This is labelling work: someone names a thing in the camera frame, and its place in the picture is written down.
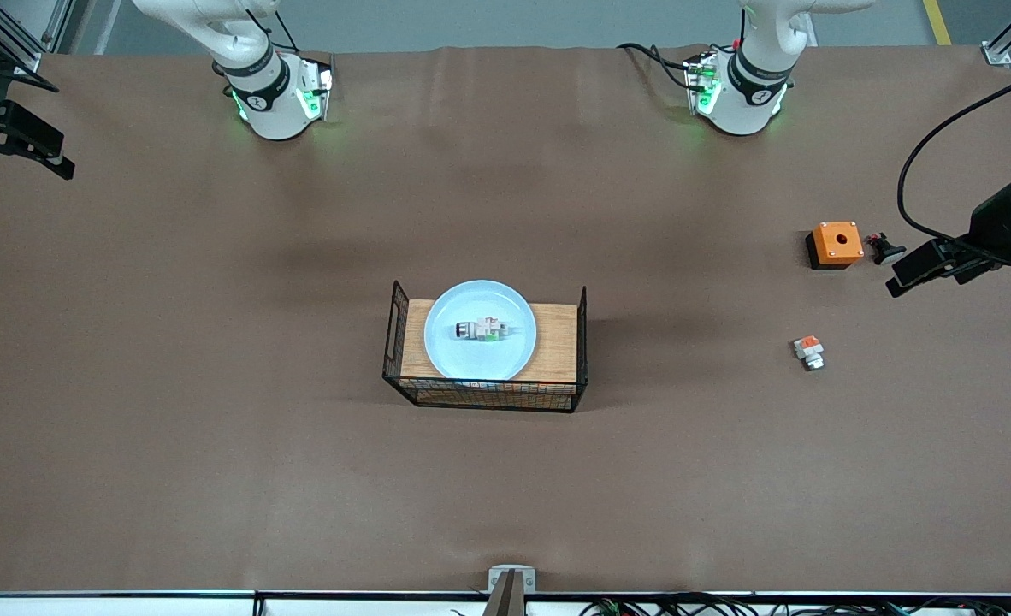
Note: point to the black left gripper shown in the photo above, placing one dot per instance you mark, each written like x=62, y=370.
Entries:
x=990, y=224

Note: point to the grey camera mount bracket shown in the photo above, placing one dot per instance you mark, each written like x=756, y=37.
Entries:
x=510, y=590

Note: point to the orange button box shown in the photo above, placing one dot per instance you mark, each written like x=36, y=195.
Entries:
x=837, y=244

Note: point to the white green switch button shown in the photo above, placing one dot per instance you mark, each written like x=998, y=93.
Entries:
x=484, y=329

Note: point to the white orange switch block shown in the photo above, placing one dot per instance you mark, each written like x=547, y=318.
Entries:
x=808, y=349

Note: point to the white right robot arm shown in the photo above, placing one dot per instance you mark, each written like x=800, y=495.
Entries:
x=270, y=111

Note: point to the wooden rack board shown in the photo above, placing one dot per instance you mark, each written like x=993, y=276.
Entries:
x=557, y=346

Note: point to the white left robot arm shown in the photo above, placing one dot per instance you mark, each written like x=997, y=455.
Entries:
x=749, y=94

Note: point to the light blue round plate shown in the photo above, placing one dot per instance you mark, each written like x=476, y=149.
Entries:
x=475, y=359

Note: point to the black red push button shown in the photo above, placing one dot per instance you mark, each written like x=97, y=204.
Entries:
x=884, y=250

